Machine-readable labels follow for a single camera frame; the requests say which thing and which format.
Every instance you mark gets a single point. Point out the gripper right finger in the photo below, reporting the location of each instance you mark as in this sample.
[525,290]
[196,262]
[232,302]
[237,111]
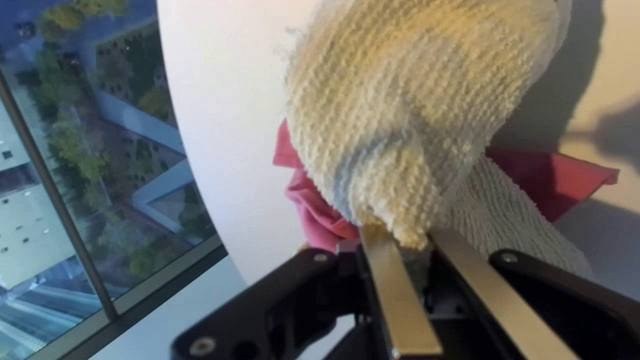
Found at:
[507,306]

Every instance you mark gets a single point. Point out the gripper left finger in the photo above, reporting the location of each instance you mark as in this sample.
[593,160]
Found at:
[392,300]

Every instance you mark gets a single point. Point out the pink cloth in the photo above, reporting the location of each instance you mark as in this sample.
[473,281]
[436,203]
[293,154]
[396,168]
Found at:
[312,207]

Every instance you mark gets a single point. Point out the cream knitted cloth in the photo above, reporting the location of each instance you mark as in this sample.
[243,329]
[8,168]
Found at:
[407,112]

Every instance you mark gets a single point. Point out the dark window frame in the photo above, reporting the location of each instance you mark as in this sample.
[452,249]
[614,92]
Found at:
[62,220]

